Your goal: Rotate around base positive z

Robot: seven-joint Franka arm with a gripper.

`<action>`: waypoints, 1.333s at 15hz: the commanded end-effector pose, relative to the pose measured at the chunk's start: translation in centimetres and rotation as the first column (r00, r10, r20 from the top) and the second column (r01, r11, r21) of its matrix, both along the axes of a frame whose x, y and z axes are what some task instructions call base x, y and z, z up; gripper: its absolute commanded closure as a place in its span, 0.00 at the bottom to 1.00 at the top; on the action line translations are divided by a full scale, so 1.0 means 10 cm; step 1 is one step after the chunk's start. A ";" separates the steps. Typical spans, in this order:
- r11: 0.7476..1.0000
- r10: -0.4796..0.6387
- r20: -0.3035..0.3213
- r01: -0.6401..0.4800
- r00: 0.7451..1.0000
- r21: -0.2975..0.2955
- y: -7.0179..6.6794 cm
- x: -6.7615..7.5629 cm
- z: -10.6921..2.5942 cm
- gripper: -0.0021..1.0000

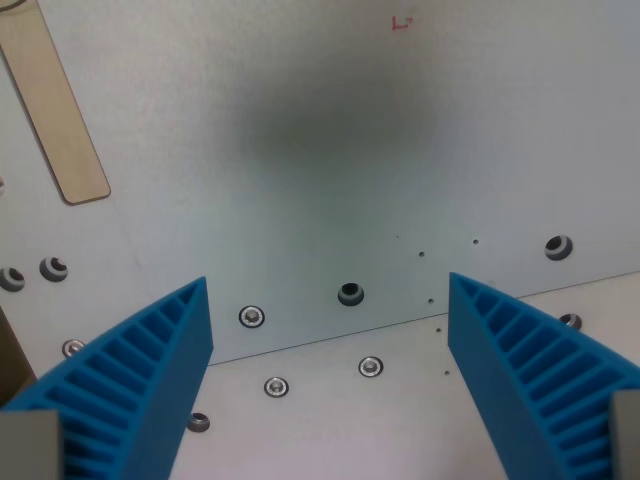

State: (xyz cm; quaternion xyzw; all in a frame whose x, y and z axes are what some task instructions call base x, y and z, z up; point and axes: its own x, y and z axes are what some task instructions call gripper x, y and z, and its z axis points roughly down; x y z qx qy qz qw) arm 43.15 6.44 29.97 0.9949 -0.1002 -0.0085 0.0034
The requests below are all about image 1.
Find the silver hex socket screw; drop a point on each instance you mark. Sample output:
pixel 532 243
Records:
pixel 251 316
pixel 73 347
pixel 371 367
pixel 276 387

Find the light wooden strip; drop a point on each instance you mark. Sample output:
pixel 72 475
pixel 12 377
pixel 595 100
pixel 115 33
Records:
pixel 47 100

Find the brown wooden block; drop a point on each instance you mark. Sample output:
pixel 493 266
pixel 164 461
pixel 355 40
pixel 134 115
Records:
pixel 12 360

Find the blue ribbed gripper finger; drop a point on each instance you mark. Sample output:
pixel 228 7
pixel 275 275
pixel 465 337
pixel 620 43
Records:
pixel 505 370
pixel 150 380

